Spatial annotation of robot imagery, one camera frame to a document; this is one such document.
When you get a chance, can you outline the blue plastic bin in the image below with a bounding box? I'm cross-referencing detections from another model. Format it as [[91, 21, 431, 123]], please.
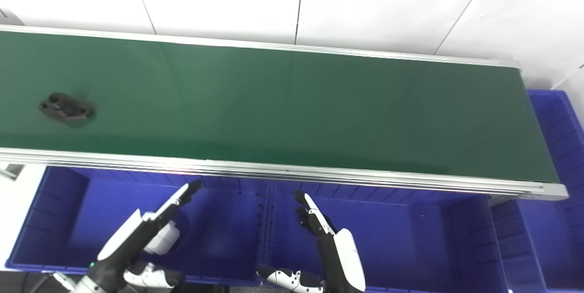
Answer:
[[490, 89, 584, 293], [258, 180, 508, 293], [5, 166, 267, 286]]

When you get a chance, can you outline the black flanged machine part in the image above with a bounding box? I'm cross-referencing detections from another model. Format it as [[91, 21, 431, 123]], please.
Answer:
[[39, 93, 96, 124]]

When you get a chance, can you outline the white block part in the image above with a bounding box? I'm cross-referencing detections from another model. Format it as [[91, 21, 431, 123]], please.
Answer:
[[144, 220, 181, 255]]

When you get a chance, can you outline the aluminium conveyor support bracket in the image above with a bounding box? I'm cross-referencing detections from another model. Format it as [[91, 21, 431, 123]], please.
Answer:
[[0, 163, 25, 181]]

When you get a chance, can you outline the green conveyor belt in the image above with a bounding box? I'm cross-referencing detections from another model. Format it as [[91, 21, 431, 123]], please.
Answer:
[[0, 25, 569, 201]]

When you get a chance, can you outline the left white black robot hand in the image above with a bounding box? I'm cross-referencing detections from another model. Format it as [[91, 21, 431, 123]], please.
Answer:
[[86, 180, 202, 292]]

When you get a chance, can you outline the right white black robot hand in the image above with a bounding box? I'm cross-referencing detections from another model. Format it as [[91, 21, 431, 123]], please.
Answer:
[[257, 189, 366, 293]]

